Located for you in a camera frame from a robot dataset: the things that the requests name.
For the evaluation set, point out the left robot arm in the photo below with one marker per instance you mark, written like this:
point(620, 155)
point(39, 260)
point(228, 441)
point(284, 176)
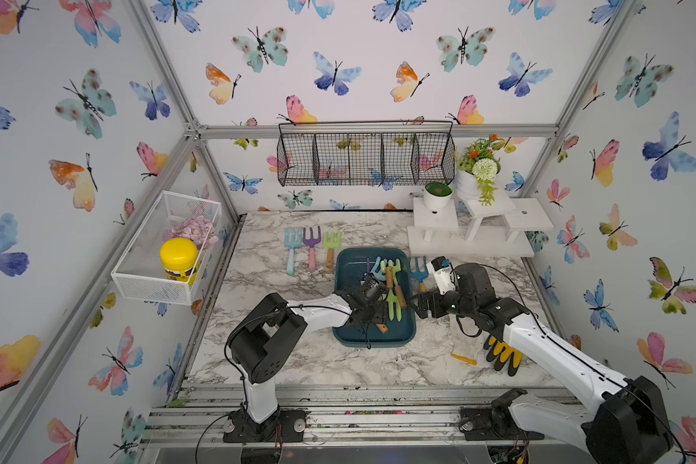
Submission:
point(262, 343)

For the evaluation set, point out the light blue rake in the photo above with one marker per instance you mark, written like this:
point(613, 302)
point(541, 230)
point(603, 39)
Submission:
point(377, 270)

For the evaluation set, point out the white wire wall basket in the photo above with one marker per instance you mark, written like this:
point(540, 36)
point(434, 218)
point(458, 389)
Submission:
point(139, 274)

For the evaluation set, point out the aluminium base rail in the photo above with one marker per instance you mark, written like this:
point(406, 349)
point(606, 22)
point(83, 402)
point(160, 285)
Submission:
point(334, 416)

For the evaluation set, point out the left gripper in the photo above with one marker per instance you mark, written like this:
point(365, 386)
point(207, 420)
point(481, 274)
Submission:
point(381, 311)

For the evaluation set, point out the white tiered display stand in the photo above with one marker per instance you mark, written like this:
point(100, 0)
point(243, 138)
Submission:
point(498, 230)

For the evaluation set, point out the light blue fork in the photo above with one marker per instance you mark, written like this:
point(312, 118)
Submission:
point(293, 239)

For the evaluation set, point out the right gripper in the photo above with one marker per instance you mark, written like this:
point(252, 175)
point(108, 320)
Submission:
point(435, 297)

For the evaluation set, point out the white pot with flowers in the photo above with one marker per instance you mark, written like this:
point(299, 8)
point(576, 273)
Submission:
point(477, 170)

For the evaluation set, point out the pink flower bundle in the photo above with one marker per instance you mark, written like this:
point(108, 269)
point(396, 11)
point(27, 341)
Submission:
point(199, 229)

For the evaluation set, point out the yellow marker on table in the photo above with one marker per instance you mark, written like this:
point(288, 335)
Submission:
point(464, 360)

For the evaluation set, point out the green wide fork wooden handle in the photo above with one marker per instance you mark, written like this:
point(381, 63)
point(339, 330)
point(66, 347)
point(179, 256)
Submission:
point(331, 242)

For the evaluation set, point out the purple rake pink handle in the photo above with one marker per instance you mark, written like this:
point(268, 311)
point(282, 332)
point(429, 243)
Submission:
point(312, 237)

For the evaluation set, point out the small white pot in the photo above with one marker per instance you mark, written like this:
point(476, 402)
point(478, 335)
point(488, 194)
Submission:
point(436, 196)

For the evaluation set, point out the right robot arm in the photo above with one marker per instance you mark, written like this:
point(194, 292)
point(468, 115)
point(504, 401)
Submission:
point(616, 419)

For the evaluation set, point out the yellow lidded jar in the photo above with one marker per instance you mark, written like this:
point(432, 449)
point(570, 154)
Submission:
point(180, 260)

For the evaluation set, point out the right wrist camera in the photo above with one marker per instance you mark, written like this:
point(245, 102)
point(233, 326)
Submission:
point(441, 271)

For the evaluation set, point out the black wire wall basket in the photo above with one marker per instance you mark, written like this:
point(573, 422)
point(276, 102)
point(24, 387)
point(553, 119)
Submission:
point(384, 154)

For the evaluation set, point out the teal plastic storage box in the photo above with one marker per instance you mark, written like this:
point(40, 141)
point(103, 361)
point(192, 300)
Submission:
point(384, 323)

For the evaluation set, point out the green rake wooden handle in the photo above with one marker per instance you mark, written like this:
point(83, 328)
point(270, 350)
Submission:
point(391, 269)

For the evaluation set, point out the teal fork yellow handle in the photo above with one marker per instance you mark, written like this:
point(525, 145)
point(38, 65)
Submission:
point(418, 271)

